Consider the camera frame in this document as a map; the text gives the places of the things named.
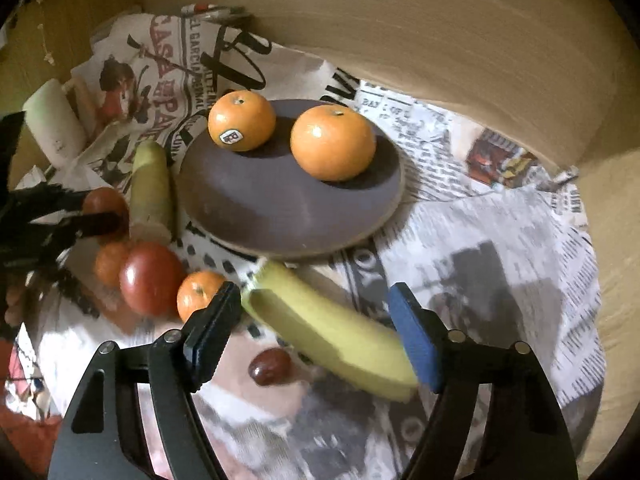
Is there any dark round plate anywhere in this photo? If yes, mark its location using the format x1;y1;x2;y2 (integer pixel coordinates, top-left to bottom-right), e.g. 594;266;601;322
177;99;405;260

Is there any black and white newspaper sheet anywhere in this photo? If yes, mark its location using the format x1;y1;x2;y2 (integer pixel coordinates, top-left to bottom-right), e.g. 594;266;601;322
10;80;608;480

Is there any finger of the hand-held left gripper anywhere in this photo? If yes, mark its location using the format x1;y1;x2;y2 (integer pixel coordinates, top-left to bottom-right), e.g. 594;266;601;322
0;211;122;273
0;185;86;228

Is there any white plastic bottle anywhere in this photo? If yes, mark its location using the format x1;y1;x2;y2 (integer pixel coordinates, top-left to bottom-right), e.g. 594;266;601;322
22;79;88;168

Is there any orange with sticker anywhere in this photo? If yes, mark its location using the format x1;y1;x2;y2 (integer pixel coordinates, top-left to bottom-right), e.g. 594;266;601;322
207;90;277;152

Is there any red and white pen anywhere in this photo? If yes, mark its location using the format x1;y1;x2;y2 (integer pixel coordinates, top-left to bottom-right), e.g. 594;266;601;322
181;4;251;23

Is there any thin beaded string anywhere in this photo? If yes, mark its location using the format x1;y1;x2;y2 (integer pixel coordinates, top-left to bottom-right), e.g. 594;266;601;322
34;0;57;67

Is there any illustrated newspaper sheet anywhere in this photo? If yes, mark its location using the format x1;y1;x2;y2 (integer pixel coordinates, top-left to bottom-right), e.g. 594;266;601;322
15;10;361;281

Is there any yellow green banana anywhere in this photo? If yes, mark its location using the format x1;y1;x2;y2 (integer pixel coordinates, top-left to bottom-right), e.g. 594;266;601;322
241;260;420;402

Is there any plain large orange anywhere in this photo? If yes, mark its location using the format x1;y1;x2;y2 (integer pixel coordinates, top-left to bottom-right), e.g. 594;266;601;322
290;104;377;182

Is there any red apple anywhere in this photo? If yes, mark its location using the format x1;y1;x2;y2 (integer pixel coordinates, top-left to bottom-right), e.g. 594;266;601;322
119;242;187;317

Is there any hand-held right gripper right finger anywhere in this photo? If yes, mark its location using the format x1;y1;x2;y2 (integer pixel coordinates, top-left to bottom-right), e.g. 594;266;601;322
387;282;581;480

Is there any green cut cucumber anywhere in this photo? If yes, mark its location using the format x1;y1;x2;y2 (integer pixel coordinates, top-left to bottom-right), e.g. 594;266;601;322
129;140;177;243

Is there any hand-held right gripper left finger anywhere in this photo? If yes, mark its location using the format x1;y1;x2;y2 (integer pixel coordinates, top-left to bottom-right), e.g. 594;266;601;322
47;281;243;480

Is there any small red tomato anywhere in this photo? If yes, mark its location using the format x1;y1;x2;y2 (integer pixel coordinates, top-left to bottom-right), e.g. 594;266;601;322
81;187;130;241

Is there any small mandarin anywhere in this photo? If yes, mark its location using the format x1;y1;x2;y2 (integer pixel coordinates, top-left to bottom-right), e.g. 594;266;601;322
176;270;228;323
94;241;132;288

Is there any person's left hand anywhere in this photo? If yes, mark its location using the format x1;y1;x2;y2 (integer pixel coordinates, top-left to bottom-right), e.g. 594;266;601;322
1;282;27;328

